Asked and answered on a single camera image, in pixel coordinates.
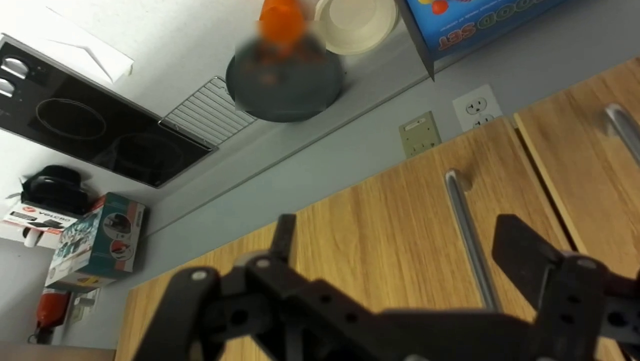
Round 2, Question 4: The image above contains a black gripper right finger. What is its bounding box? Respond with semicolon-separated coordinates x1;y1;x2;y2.
492;215;563;309

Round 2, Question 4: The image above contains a black induction cooktop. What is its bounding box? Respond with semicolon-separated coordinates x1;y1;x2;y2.
0;35;213;189

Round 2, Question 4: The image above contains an orange plastic cup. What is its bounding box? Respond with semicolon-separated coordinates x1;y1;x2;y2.
259;0;306;43

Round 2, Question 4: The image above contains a white bowl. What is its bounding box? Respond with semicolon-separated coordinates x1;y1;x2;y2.
312;0;399;54

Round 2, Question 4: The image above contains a white wall power outlet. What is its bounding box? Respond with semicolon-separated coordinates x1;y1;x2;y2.
452;85;503;131

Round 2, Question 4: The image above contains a blue toy blocks box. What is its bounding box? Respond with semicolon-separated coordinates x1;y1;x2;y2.
396;0;567;77

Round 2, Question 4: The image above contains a teal appliance cardboard box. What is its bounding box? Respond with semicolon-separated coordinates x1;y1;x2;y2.
46;192;147;293

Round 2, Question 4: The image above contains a red fire extinguisher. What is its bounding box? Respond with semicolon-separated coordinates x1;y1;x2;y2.
31;291;71;344

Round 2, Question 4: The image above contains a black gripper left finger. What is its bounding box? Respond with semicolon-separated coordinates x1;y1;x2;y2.
271;215;297;263

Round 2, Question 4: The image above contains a dark grey round plate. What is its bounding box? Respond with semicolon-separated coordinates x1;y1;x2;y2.
227;35;347;123

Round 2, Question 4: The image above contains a silver cabinet door handle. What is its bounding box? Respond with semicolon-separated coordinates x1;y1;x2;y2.
444;169;503;310

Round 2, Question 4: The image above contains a silver left door handle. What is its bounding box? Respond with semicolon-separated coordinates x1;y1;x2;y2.
607;104;640;164

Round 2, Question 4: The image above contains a beige wall switch plate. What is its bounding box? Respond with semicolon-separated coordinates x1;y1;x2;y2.
400;112;440;156

